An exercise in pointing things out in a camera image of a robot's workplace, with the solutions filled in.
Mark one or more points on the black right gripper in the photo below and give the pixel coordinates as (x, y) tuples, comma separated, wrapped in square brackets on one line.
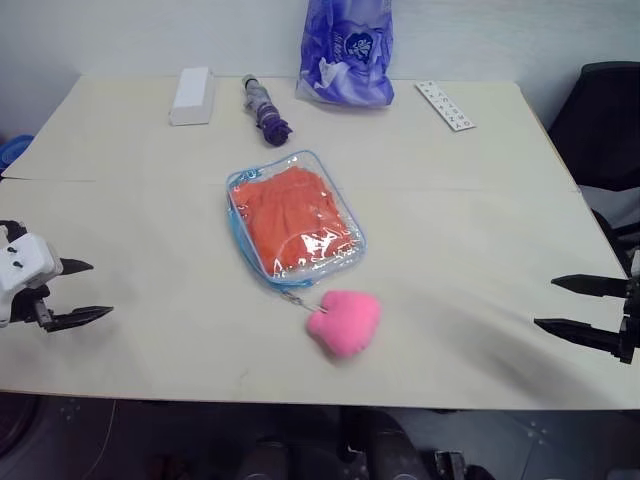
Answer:
[(631, 320)]

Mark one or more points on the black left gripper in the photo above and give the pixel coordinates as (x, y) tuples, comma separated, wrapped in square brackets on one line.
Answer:
[(26, 306)]

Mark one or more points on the orange cloth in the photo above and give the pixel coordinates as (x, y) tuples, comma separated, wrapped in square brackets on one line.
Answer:
[(285, 215)]

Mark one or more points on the clear pouch with orange cloth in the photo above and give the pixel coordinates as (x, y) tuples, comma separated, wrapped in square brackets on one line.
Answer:
[(306, 161)]

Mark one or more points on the purple printed plastic bag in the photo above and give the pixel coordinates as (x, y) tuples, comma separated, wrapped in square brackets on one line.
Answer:
[(345, 55)]

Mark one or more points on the blue plastic container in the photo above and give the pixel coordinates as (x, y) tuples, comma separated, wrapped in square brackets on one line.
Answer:
[(12, 152)]

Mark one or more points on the black office chair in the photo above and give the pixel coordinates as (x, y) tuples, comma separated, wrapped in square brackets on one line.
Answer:
[(610, 125)]

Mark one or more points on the black caster wheel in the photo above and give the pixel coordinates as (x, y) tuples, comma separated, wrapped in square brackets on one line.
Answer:
[(450, 465)]

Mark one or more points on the white rectangular box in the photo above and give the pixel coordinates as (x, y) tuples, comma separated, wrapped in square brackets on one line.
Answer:
[(192, 97)]

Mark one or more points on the white strip with black symbols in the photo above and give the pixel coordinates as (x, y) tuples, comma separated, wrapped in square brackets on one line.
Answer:
[(445, 106)]

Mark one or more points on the folded purple grey umbrella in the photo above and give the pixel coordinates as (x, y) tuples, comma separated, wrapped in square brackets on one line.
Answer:
[(262, 107)]

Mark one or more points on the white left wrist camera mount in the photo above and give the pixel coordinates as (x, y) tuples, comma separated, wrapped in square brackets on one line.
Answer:
[(25, 265)]

